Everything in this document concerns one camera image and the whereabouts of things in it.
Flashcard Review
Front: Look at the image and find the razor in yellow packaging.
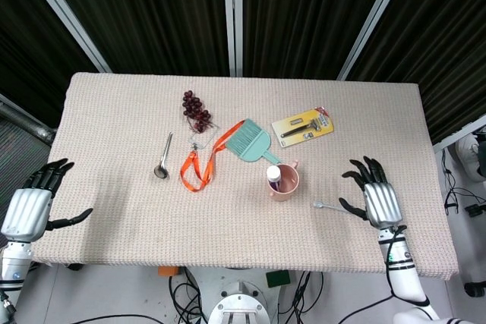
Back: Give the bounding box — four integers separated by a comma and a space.
271, 105, 336, 148

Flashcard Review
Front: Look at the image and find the white sneaker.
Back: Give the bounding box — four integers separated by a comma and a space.
454, 134, 486, 181

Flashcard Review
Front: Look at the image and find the metal spoon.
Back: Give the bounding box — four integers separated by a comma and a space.
153, 131, 175, 180

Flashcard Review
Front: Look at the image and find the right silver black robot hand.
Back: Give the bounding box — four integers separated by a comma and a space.
338, 156, 403, 230

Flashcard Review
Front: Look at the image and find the dark red grape bunch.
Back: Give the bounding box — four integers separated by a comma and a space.
182, 90, 213, 134

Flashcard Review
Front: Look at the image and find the pink plastic cup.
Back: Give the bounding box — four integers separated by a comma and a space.
267, 160, 301, 204

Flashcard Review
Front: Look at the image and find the white purple toothpaste tube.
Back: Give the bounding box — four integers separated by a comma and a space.
266, 165, 282, 192

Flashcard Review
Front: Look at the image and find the teal dustpan brush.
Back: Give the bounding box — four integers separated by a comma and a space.
226, 118, 284, 166

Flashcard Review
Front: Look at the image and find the green box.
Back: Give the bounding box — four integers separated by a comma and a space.
266, 269, 292, 289

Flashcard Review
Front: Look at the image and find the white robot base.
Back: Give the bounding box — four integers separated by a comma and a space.
188, 267, 297, 324

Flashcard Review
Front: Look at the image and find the beige woven tablecloth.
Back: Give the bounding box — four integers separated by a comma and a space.
31, 71, 459, 280

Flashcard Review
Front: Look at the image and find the grey toothbrush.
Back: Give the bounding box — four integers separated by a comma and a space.
313, 200, 347, 212

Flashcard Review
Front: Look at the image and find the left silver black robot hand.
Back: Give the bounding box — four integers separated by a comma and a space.
1, 158, 94, 243

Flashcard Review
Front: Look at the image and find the orange lanyard with badge holder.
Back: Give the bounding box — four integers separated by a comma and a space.
180, 120, 245, 192

